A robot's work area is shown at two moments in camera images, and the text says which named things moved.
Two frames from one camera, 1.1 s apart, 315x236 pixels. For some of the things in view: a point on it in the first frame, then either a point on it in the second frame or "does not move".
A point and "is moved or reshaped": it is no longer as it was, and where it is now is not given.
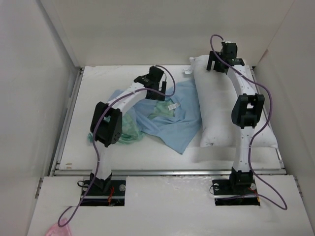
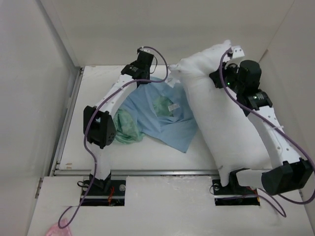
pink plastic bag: x=56 y=230 does not move
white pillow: x=215 y=101 is moved or reshaped
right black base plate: x=225 y=187 does not move
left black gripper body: x=157 y=96 to x=147 y=72
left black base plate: x=116 y=188 does not move
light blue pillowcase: x=175 y=132 is moved or reshaped
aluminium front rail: x=170 y=172 does not move
